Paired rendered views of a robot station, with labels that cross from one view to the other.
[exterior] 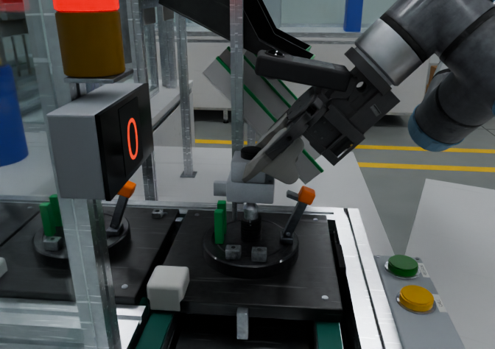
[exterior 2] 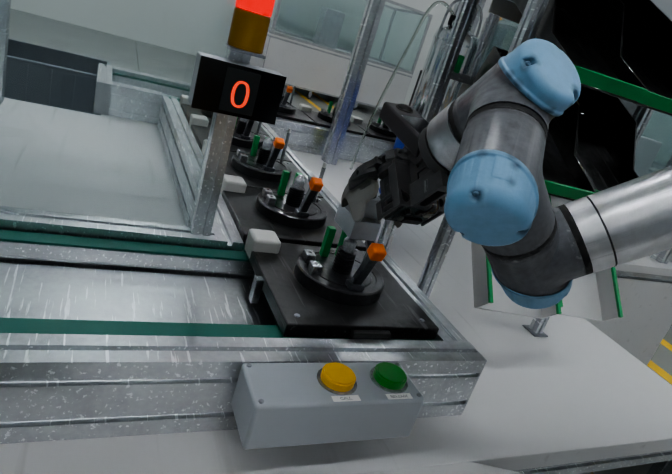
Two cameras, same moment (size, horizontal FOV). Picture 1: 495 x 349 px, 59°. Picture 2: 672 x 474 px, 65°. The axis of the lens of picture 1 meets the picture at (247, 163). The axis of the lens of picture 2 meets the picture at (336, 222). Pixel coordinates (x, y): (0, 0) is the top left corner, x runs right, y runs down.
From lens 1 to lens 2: 62 cm
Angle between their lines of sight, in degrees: 53
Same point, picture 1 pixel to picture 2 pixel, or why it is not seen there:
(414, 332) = (288, 372)
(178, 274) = (269, 238)
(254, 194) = (345, 222)
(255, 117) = not seen: hidden behind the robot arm
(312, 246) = (371, 314)
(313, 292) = (300, 310)
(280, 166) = (355, 201)
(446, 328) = (307, 396)
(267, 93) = not seen: hidden behind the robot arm
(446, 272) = not seen: outside the picture
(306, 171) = (480, 293)
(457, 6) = (483, 90)
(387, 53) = (434, 124)
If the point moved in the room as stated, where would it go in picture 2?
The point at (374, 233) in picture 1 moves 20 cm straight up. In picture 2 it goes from (529, 440) to (590, 327)
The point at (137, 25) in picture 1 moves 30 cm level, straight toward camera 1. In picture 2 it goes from (435, 89) to (311, 59)
